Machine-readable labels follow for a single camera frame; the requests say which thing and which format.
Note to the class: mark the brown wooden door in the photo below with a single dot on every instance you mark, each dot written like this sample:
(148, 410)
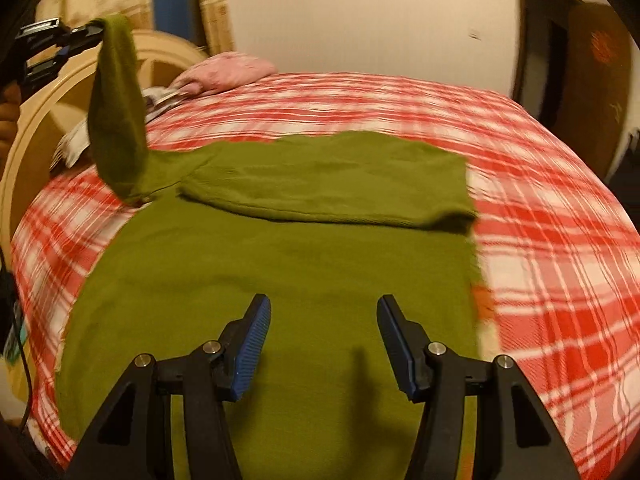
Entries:
(594, 97)

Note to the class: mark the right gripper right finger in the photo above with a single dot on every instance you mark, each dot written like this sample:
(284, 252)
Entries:
(515, 437)

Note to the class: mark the cream wooden headboard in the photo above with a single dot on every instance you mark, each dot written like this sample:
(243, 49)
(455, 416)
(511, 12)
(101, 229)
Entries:
(59, 107)

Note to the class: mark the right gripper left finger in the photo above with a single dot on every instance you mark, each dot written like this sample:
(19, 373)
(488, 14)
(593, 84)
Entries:
(130, 434)

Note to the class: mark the red plaid bed sheet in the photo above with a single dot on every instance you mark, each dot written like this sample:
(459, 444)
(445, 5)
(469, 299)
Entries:
(559, 252)

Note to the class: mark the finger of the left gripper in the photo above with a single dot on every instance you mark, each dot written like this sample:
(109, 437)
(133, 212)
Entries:
(83, 38)

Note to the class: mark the pink pillow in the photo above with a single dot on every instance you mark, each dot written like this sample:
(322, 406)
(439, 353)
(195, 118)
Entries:
(222, 72)

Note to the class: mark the left hand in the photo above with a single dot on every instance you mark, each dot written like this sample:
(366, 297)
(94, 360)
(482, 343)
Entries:
(10, 111)

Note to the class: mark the green striped knit sweater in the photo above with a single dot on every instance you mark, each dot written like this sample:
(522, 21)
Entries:
(323, 226)

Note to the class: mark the grey patterned pillow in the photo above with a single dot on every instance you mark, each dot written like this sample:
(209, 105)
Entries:
(115, 125)

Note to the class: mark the red decoration on door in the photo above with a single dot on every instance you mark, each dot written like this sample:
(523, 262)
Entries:
(602, 47)

